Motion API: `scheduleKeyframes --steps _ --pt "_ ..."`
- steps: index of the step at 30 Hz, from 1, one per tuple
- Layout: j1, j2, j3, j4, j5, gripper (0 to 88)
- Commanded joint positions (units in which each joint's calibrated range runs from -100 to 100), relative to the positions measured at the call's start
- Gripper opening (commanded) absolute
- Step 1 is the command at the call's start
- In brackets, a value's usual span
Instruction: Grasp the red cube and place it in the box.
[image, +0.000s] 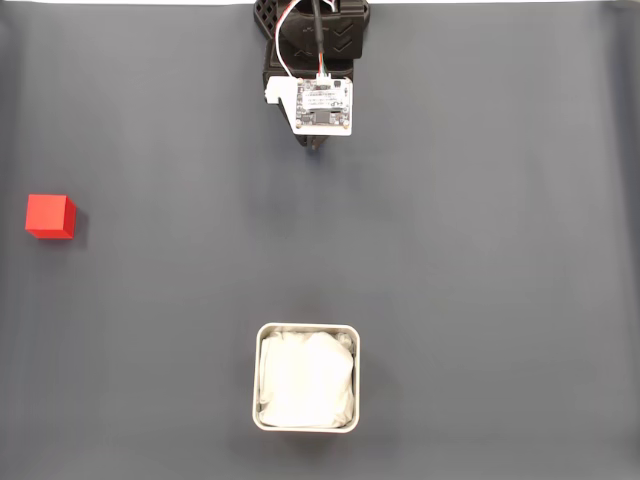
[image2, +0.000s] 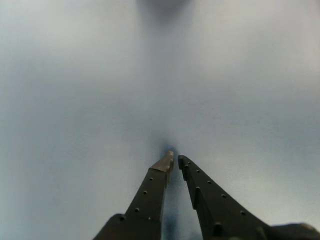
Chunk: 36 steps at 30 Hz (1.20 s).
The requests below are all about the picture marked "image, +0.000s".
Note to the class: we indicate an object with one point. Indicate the red cube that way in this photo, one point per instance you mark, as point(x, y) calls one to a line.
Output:
point(47, 215)

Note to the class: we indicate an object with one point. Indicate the white square box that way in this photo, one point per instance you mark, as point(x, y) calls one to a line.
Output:
point(255, 380)

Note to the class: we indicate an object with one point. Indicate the dark grey table mat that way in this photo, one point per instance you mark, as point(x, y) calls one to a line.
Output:
point(450, 250)

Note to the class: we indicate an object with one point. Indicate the white tissue paper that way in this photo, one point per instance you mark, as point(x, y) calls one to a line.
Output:
point(305, 380)

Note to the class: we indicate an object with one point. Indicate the camera board on white mount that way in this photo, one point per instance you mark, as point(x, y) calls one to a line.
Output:
point(322, 107)

